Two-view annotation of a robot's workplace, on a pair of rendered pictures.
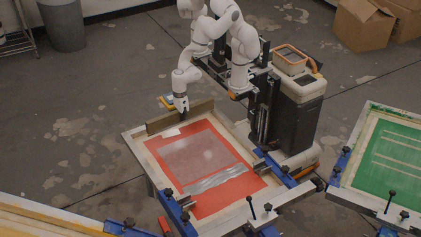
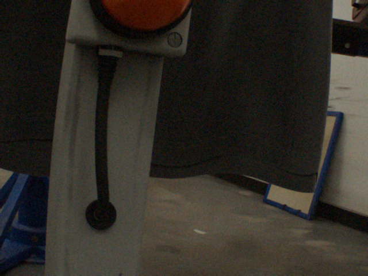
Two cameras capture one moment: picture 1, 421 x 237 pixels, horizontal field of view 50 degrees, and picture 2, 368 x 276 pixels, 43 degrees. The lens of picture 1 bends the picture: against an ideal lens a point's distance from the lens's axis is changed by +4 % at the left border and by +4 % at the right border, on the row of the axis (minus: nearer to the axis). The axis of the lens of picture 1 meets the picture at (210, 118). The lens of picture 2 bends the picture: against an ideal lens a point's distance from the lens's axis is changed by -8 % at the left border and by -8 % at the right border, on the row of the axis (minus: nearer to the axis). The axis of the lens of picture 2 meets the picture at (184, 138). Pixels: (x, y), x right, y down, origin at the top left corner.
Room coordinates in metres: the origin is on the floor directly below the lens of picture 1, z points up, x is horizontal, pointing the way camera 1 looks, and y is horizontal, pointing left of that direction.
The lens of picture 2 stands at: (2.34, 0.31, 0.60)
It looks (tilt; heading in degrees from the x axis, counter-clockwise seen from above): 3 degrees down; 190
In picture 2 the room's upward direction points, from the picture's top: 7 degrees clockwise
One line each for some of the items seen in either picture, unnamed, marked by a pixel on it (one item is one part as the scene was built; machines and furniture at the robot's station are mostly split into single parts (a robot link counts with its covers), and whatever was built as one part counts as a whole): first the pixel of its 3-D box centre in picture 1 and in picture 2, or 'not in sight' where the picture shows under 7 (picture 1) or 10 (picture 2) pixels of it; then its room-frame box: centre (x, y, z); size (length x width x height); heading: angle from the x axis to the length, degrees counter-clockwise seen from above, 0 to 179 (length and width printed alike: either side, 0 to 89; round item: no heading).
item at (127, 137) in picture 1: (202, 160); not in sight; (1.58, 0.04, 0.97); 0.79 x 0.58 x 0.04; 32
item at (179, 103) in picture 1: (180, 99); not in sight; (1.79, 0.16, 1.21); 0.10 x 0.07 x 0.11; 32
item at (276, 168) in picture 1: (273, 169); not in sight; (1.53, -0.33, 0.98); 0.30 x 0.05 x 0.07; 32
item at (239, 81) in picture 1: (241, 72); not in sight; (2.05, -0.17, 1.21); 0.16 x 0.13 x 0.15; 124
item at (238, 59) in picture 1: (242, 49); not in sight; (2.03, -0.16, 1.37); 0.13 x 0.10 x 0.16; 39
